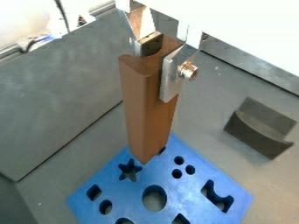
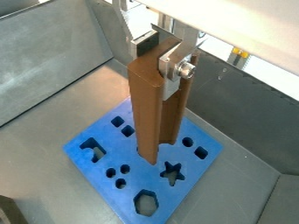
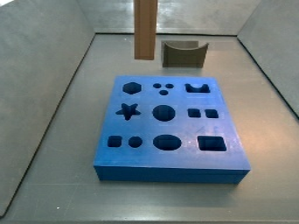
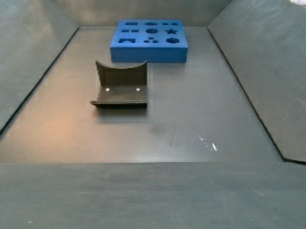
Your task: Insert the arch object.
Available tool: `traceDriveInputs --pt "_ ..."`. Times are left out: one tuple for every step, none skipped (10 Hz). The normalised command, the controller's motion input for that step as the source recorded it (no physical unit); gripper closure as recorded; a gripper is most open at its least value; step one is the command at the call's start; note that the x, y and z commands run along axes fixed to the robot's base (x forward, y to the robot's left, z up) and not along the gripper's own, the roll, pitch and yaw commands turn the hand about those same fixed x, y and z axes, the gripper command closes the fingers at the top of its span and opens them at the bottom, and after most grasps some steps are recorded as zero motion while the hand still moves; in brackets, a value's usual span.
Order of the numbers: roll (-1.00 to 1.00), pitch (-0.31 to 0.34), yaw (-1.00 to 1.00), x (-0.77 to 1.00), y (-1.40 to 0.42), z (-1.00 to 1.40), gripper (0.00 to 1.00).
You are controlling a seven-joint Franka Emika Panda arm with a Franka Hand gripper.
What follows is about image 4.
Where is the black curved holder stand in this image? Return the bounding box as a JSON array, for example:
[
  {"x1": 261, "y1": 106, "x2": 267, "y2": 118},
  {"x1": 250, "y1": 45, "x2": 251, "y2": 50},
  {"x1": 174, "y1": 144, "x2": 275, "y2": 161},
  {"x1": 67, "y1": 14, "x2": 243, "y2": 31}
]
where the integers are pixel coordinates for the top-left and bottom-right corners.
[{"x1": 91, "y1": 62, "x2": 148, "y2": 107}]

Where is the blue shape sorter block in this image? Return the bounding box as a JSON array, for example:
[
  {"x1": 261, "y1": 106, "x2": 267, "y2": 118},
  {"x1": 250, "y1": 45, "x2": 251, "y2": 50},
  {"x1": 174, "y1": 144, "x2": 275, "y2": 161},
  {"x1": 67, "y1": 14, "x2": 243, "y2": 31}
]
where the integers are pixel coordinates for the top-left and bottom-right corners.
[{"x1": 110, "y1": 19, "x2": 187, "y2": 63}]

